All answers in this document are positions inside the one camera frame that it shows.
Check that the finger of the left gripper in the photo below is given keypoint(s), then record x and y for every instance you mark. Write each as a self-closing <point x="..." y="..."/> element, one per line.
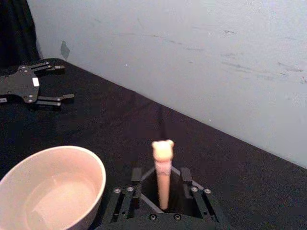
<point x="48" y="68"/>
<point x="51" y="100"/>

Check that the black curtain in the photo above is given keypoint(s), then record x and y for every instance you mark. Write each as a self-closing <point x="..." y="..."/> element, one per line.
<point x="14" y="31"/>

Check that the pink ceramic bowl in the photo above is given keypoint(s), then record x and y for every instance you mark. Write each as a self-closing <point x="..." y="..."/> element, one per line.
<point x="60" y="189"/>

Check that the black table cloth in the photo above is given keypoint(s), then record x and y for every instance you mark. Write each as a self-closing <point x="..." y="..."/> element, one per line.
<point x="216" y="179"/>

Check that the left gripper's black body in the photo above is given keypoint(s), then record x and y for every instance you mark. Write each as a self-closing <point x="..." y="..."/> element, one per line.
<point x="19" y="83"/>

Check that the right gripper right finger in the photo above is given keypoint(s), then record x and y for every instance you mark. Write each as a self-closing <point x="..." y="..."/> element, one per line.
<point x="200" y="201"/>

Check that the pink bear-topped stick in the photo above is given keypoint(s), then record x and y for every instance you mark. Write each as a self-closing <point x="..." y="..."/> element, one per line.
<point x="163" y="172"/>

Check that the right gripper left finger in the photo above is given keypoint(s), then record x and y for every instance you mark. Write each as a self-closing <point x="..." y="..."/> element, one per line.
<point x="123" y="201"/>

